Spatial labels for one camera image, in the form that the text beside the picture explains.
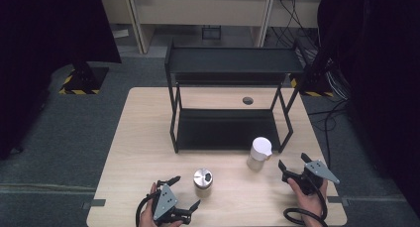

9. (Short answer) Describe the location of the glass jar with metal lid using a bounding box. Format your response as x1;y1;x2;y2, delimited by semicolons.
192;168;214;199

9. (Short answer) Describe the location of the grey floor tape strip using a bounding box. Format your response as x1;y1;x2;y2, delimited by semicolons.
328;196;350;206
82;198;107;210

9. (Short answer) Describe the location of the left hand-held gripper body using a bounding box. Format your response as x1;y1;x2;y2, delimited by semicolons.
152;184;178;225

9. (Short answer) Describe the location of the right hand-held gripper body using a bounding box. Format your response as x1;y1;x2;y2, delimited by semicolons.
282;160;341;195

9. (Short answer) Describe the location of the person's left hand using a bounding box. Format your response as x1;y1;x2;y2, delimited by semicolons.
138;182;183;227

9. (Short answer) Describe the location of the black curtain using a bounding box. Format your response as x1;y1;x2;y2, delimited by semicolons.
316;0;420;218
0;0;122;161

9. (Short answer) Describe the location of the white paper sheet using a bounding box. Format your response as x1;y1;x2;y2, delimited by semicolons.
112;28;131;40

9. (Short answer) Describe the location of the black metal two-tier shelf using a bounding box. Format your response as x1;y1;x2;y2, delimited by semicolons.
163;38;310;155

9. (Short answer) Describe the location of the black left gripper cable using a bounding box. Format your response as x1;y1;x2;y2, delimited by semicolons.
135;189;162;227

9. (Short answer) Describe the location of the person's right hand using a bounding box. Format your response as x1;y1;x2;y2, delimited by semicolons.
287;177;329;227

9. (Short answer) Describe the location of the bundle of black cables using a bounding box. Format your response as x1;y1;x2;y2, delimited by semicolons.
270;0;352;162

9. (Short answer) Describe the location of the white lidded jar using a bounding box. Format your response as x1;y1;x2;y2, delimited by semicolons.
246;136;273;171

